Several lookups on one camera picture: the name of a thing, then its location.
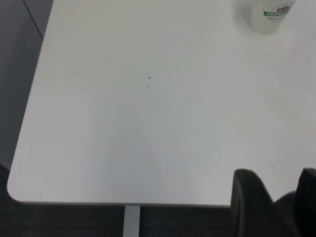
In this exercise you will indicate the white metal table leg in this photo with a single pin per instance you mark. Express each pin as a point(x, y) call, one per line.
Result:
point(131, 221)

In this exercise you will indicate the white paper coffee cup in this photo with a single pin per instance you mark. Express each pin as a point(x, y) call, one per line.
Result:
point(269, 19)

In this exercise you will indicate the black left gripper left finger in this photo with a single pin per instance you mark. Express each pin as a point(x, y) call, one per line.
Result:
point(249, 205)

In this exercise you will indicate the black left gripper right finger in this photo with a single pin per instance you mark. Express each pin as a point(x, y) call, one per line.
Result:
point(308, 202)

